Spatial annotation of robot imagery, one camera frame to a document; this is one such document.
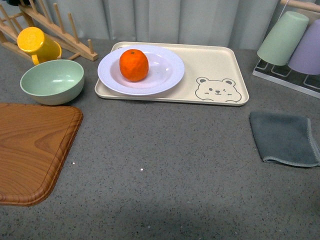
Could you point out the wooden cutting board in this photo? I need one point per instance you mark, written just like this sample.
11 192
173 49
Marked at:
34 143

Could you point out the green bowl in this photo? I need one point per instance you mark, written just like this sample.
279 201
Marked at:
54 82

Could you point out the lavender plate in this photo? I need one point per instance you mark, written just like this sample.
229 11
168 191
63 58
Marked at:
166 69

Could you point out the green cup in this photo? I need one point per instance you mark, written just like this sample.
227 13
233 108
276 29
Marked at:
283 38

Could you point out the orange fruit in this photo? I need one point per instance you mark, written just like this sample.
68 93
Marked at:
134 65

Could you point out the wooden dish rack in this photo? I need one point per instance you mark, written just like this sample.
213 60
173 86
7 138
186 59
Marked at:
36 11

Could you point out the yellow mug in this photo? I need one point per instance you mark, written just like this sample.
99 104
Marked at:
38 45

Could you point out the purple cup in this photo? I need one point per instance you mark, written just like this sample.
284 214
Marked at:
306 57

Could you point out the white cup rack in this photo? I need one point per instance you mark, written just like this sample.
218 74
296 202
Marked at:
284 75

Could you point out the grey folded cloth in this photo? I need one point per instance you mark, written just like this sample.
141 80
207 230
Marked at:
285 139

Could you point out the cream bear tray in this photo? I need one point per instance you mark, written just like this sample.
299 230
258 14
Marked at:
211 76

